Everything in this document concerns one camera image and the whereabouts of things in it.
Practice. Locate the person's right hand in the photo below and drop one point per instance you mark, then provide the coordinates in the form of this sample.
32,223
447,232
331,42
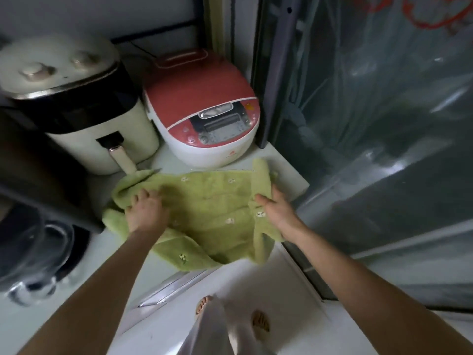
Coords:
282,218

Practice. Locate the person's left hand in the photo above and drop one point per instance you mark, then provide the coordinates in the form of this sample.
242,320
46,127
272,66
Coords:
148,214

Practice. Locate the green towel with small print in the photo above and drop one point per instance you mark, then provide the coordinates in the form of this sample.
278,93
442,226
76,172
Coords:
207,218

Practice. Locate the person's left forearm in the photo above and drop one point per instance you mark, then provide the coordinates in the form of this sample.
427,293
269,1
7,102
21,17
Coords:
92,299

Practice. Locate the person's right forearm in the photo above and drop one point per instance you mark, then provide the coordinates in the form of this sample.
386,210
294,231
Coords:
369,303

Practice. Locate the person's left foot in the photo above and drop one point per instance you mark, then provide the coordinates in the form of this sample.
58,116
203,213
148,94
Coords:
203,305

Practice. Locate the pink cabinet drawers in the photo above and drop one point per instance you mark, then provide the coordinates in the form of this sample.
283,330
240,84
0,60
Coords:
166,288

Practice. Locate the cream air fryer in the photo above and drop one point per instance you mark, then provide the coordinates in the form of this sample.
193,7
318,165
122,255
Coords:
74,151

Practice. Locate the frosted glass sliding door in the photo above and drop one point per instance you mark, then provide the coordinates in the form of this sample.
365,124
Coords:
369,144

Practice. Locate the black and pink blender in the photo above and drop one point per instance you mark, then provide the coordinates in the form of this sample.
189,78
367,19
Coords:
37,173

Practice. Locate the clear glass blender jug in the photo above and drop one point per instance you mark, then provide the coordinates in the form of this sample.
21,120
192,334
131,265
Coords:
37,255

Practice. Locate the red and white rice cooker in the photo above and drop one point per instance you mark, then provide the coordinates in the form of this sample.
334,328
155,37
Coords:
192,85

